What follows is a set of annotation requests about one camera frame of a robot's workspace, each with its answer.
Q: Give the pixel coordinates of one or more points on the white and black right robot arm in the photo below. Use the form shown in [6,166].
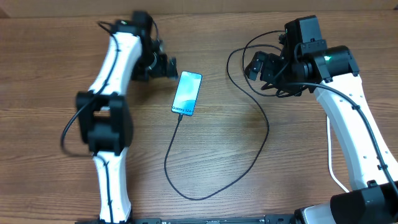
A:
[333,76]

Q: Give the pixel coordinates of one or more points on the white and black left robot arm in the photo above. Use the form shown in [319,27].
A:
[103,113]

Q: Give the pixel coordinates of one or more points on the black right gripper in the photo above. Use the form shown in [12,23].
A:
[270,65]

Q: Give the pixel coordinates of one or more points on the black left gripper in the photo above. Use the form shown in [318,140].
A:
[160,68]

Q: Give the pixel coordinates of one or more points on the Samsung Galaxy smartphone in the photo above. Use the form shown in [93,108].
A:
[187,93]

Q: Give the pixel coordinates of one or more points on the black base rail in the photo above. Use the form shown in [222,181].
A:
[267,219]

